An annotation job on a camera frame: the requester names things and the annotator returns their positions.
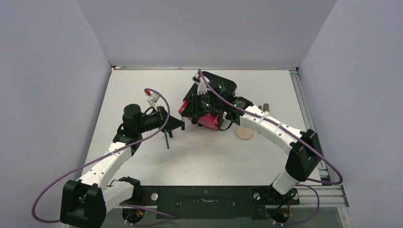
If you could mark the round beige powder puff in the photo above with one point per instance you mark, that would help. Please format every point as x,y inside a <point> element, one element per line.
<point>244,133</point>

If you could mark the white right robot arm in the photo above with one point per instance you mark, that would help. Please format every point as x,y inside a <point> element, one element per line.
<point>301,147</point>

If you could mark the long black eyeliner pencil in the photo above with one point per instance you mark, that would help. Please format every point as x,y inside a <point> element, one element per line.
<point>166,140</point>

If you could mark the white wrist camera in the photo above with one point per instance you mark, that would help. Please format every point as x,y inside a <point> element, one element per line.
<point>153,99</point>
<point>201,84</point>

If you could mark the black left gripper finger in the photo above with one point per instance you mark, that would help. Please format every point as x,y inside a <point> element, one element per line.
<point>171,127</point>
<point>167,118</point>

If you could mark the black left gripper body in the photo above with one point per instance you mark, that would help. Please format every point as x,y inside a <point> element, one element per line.
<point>151,122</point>

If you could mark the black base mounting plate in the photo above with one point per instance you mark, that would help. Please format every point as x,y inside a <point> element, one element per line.
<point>213,202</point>

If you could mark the pink drawer with black knob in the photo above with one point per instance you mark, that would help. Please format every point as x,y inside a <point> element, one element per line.
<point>209,121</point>

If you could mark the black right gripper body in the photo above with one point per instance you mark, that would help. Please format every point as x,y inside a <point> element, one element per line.
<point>206,105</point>

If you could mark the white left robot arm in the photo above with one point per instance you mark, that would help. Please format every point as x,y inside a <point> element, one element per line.
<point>86,201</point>

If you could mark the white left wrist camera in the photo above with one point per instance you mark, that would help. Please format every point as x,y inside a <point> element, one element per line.
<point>153,99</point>

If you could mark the tan foundation tube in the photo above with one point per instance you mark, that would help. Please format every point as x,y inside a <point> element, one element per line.
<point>265,107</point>

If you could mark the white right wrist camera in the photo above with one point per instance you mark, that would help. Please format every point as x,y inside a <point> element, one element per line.
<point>201,84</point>

